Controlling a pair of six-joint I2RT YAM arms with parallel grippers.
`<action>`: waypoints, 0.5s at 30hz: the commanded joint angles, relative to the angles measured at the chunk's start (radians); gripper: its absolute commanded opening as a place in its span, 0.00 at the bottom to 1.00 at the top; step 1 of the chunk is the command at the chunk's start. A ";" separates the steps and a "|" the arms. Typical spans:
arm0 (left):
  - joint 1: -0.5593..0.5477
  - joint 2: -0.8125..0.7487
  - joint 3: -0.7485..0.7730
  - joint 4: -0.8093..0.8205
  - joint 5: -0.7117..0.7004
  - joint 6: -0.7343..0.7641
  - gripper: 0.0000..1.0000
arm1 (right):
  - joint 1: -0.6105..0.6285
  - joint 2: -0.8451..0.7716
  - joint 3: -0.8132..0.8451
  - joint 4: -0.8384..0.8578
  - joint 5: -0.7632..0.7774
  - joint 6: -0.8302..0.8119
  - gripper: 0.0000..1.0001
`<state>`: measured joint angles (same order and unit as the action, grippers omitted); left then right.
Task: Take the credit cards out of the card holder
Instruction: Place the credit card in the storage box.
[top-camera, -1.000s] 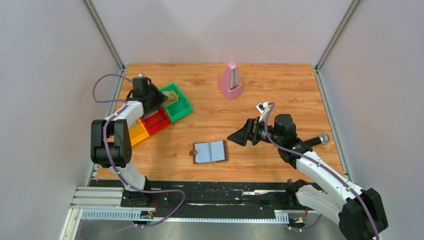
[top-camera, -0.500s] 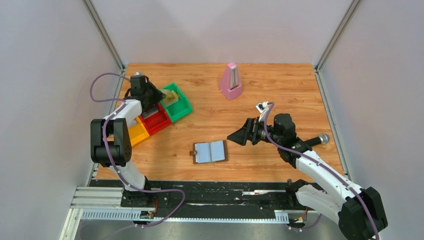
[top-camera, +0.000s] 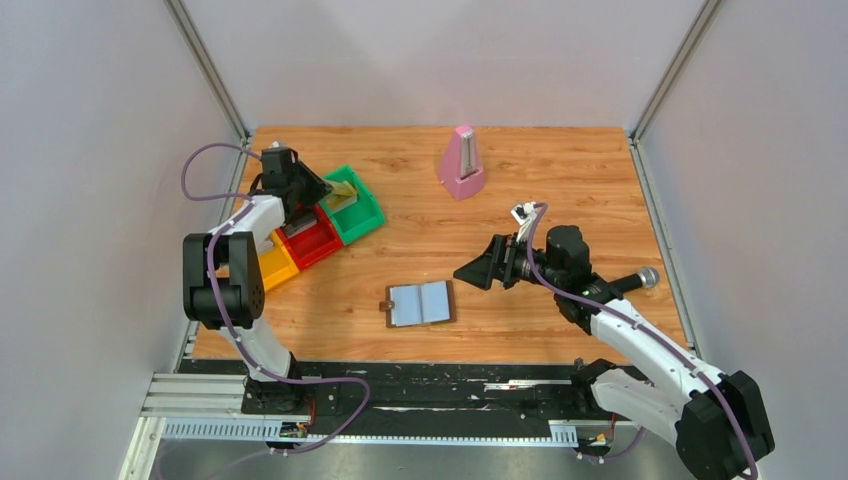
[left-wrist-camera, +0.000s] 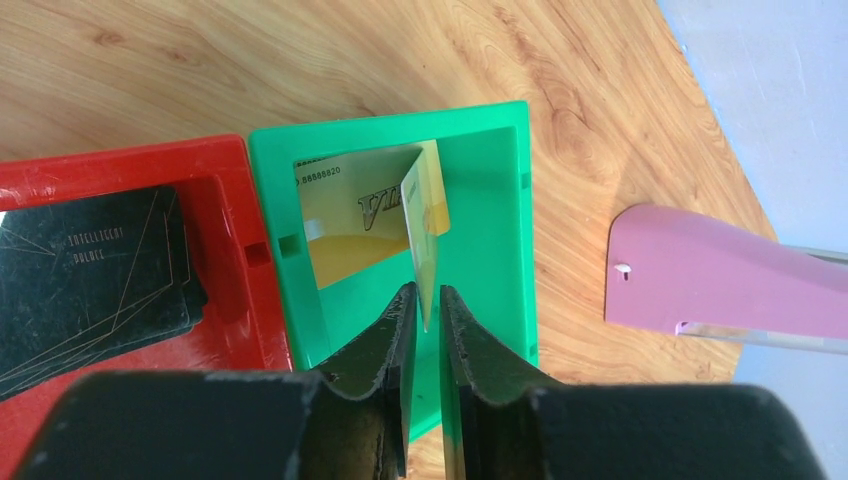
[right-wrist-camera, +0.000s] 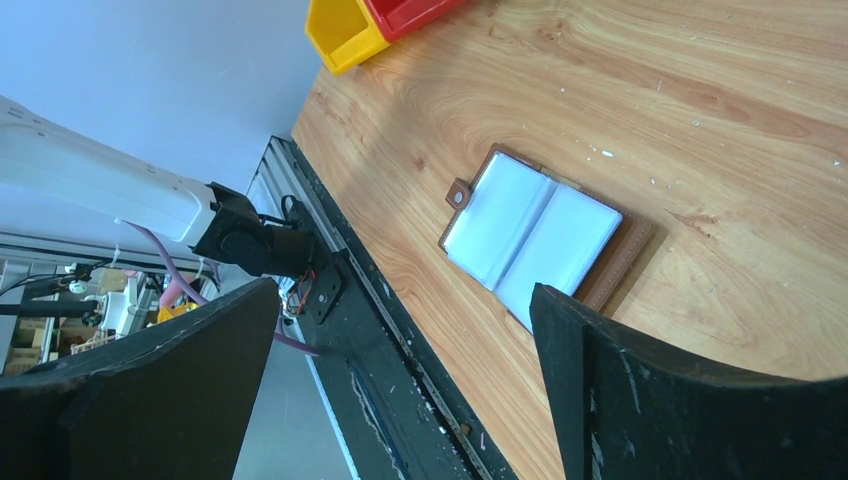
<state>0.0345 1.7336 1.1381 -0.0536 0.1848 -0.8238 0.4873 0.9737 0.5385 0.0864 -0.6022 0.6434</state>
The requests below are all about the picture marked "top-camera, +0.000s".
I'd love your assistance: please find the green plastic bin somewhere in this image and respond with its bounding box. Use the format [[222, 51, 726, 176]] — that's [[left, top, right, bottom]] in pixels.
[[319, 165, 386, 245]]

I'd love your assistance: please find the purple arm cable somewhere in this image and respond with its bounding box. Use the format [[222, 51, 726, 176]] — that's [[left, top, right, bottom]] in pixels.
[[523, 202, 760, 480], [181, 142, 372, 458]]

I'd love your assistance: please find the black mounting rail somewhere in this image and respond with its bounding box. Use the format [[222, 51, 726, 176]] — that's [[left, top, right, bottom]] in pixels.
[[141, 359, 633, 448]]

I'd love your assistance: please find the red plastic bin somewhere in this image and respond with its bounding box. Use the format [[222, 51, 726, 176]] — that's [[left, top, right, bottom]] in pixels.
[[275, 205, 344, 270]]

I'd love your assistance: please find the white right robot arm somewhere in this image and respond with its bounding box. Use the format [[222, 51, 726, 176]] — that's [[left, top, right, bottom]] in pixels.
[[453, 225, 776, 479]]

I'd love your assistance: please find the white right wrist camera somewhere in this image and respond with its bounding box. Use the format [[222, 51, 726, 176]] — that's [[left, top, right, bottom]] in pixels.
[[510, 202, 539, 242]]

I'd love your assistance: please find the gold card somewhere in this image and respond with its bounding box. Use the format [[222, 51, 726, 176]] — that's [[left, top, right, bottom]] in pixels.
[[327, 181, 357, 198], [324, 194, 358, 213]]

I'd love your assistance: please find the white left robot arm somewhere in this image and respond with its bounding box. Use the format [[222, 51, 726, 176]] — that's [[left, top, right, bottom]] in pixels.
[[182, 143, 332, 385]]

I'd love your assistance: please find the yellow plastic bin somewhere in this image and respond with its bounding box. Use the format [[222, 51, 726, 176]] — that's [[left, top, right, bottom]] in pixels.
[[259, 231, 300, 293]]

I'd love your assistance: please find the pink metronome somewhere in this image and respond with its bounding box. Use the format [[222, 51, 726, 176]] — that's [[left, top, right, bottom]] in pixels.
[[437, 124, 485, 201]]

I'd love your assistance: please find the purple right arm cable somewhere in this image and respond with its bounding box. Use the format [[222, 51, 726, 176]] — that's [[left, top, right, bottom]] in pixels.
[[523, 202, 760, 480]]

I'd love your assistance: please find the black card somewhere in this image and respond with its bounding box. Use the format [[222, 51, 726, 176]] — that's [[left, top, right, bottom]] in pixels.
[[282, 212, 317, 238]]

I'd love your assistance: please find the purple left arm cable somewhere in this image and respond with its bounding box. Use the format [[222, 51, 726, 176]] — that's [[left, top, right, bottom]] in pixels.
[[181, 142, 372, 458]]

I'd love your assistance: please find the gold card in green bin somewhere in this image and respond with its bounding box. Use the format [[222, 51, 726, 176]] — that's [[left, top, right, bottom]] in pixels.
[[324, 194, 358, 213]]

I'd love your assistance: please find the brown leather card holder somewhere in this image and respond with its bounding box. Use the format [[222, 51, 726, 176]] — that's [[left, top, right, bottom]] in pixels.
[[378, 280, 458, 328]]

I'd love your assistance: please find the black microphone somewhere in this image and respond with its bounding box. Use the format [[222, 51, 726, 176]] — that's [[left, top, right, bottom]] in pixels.
[[610, 266, 661, 294]]

